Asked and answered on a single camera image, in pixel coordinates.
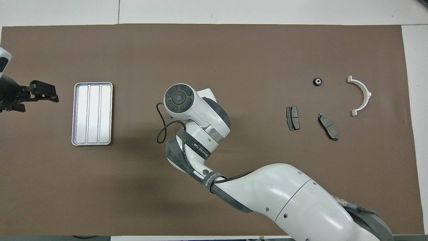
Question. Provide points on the brown table mat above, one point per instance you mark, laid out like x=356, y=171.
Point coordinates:
x=100, y=187

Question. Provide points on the silver metal tray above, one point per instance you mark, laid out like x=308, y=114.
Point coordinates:
x=92, y=113

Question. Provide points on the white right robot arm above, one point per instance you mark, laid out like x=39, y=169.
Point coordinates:
x=294, y=201

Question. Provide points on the rectangular dark brake pad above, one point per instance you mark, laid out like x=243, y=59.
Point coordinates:
x=293, y=117

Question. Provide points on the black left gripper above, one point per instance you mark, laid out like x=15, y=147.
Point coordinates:
x=8, y=93

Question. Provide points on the white curved plastic bracket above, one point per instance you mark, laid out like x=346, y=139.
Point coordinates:
x=362, y=87

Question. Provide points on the large black bearing gear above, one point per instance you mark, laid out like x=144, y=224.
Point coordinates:
x=317, y=81

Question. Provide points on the curved dark brake pad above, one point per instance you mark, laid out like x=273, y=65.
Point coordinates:
x=327, y=126

